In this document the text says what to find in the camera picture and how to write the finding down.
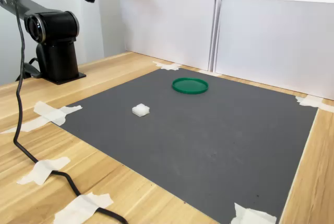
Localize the small white plastic terminal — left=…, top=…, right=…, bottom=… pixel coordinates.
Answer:
left=132, top=103, right=151, bottom=117

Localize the round green lid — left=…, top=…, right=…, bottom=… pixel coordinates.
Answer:
left=171, top=77, right=209, bottom=96

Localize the white partition board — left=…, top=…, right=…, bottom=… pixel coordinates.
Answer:
left=213, top=0, right=334, bottom=101
left=117, top=0, right=228, bottom=72

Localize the white tape piece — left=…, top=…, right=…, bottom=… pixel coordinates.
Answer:
left=16, top=156, right=71, bottom=186
left=229, top=202, right=278, bottom=224
left=0, top=100, right=83, bottom=134
left=53, top=192, right=114, bottom=224
left=152, top=61, right=183, bottom=72
left=295, top=95, right=334, bottom=113

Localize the dark grey mat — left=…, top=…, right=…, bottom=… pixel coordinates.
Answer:
left=51, top=67, right=319, bottom=224

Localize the black base cable bundle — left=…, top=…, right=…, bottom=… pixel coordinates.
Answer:
left=15, top=56, right=43, bottom=81

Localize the long black cable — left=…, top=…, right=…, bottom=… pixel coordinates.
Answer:
left=4, top=0, right=129, bottom=224

